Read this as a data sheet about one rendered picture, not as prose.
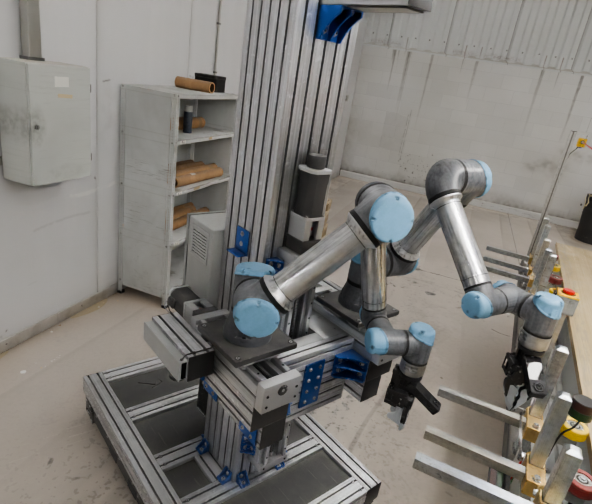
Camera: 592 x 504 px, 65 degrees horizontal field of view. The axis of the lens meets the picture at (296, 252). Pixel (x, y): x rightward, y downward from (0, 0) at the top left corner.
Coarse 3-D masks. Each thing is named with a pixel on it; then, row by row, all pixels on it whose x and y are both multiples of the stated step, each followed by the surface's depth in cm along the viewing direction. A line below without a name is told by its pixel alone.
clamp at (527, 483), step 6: (528, 456) 136; (528, 462) 133; (528, 468) 131; (534, 468) 132; (540, 468) 132; (528, 474) 129; (534, 474) 129; (540, 474) 130; (522, 480) 131; (528, 480) 127; (522, 486) 129; (528, 486) 128; (534, 486) 127; (522, 492) 129; (528, 492) 128
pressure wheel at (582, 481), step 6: (576, 474) 127; (582, 474) 127; (588, 474) 127; (576, 480) 125; (582, 480) 125; (588, 480) 126; (570, 486) 125; (576, 486) 123; (582, 486) 123; (588, 486) 123; (570, 492) 125; (576, 492) 123; (582, 492) 123; (588, 492) 122; (582, 498) 123; (588, 498) 123
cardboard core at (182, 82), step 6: (180, 78) 350; (186, 78) 350; (180, 84) 351; (186, 84) 349; (192, 84) 347; (198, 84) 346; (204, 84) 344; (210, 84) 343; (198, 90) 349; (204, 90) 346; (210, 90) 350
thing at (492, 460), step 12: (432, 432) 141; (444, 432) 141; (444, 444) 139; (456, 444) 138; (468, 444) 138; (468, 456) 137; (480, 456) 135; (492, 456) 135; (504, 468) 133; (516, 468) 132
